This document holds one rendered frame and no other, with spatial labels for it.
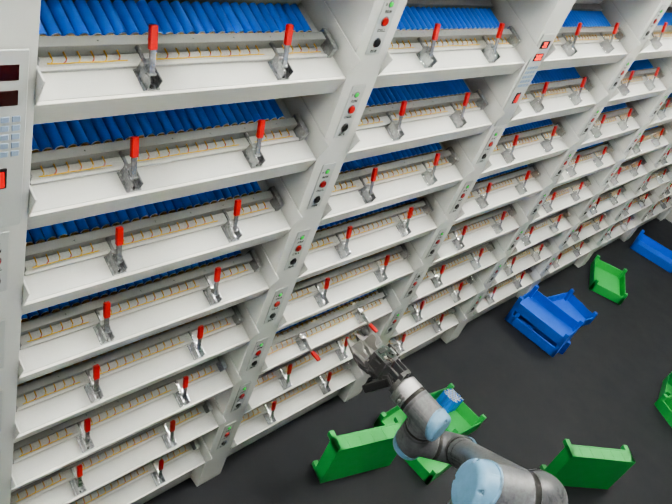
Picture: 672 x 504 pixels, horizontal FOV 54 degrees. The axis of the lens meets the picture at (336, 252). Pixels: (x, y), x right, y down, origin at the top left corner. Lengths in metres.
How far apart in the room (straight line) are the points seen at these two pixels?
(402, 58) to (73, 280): 0.81
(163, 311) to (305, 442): 1.17
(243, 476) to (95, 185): 1.45
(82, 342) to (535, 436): 2.13
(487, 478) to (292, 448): 1.18
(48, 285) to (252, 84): 0.49
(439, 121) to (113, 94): 0.98
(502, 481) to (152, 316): 0.80
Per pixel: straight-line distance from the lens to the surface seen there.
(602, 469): 2.96
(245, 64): 1.20
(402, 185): 1.83
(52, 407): 1.55
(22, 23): 0.92
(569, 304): 3.94
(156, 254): 1.33
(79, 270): 1.27
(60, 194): 1.13
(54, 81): 1.02
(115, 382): 1.60
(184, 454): 2.18
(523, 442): 3.00
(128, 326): 1.45
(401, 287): 2.29
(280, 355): 2.01
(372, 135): 1.57
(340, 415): 2.65
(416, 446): 1.99
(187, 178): 1.23
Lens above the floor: 1.97
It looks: 36 degrees down
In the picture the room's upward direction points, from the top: 23 degrees clockwise
